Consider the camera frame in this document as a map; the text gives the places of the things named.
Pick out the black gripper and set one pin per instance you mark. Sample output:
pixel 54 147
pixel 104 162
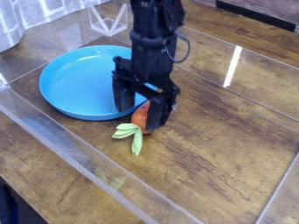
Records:
pixel 149 67

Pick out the clear acrylic enclosure panel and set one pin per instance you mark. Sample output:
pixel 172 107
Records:
pixel 128 189

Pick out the clear acrylic triangular bracket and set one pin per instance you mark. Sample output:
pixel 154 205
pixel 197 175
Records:
pixel 105 25

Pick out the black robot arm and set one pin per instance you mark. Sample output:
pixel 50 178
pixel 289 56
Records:
pixel 158 18

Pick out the orange toy carrot green leaves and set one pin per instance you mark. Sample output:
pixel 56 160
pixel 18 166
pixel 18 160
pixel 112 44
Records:
pixel 136 128

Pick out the blue round plastic tray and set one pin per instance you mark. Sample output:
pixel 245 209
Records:
pixel 77 83

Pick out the dark baseboard strip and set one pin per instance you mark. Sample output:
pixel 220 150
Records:
pixel 277 22

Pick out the white grey patterned curtain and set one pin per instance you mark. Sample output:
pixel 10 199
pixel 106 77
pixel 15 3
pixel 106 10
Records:
pixel 23 14

